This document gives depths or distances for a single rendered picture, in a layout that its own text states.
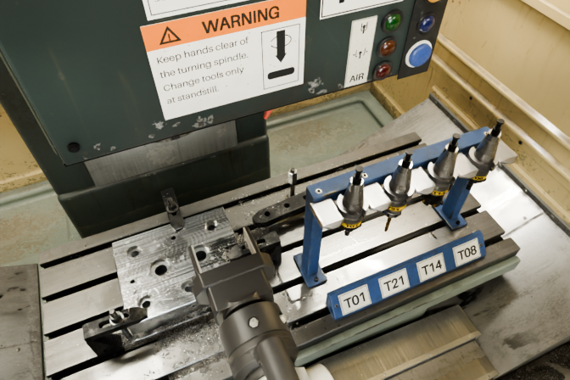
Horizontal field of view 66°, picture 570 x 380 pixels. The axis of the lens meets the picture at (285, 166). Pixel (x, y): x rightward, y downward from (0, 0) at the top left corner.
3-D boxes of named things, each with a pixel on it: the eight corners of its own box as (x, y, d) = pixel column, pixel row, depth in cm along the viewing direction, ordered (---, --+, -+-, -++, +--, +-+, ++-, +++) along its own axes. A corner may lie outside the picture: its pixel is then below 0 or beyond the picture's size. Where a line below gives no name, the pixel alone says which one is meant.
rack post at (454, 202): (466, 225, 124) (506, 152, 102) (451, 231, 122) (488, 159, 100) (445, 199, 130) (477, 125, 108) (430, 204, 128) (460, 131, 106)
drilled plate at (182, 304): (254, 288, 106) (253, 278, 103) (133, 335, 99) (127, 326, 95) (225, 216, 121) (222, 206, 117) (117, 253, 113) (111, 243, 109)
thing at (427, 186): (439, 190, 92) (440, 188, 92) (418, 198, 91) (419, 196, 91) (420, 168, 97) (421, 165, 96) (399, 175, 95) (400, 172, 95)
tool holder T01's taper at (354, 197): (354, 190, 90) (358, 168, 85) (368, 204, 88) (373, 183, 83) (337, 199, 89) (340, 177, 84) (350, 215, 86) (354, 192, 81)
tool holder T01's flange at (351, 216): (354, 192, 93) (355, 186, 91) (372, 213, 90) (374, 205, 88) (330, 206, 91) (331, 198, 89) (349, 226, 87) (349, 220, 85)
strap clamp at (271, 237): (281, 263, 116) (281, 231, 104) (234, 281, 112) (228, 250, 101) (276, 253, 118) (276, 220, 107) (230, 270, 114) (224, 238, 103)
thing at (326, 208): (348, 225, 87) (348, 222, 86) (323, 233, 85) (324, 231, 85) (331, 198, 91) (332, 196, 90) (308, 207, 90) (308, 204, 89)
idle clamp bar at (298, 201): (338, 204, 129) (340, 190, 124) (258, 239, 121) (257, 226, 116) (329, 192, 132) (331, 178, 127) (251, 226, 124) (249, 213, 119)
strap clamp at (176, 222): (191, 247, 119) (181, 214, 108) (179, 250, 118) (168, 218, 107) (179, 210, 127) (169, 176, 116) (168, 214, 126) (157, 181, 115)
